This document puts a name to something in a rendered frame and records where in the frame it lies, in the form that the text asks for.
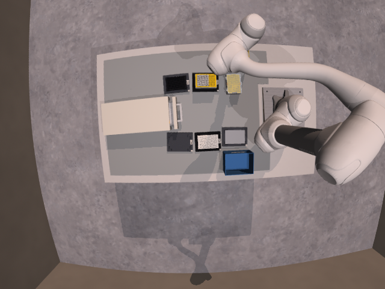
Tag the black flat plate with pegs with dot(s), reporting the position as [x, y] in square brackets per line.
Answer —
[179, 142]

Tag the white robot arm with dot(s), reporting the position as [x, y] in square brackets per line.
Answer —
[342, 150]

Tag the blue waste bin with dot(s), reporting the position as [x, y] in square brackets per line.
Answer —
[241, 163]

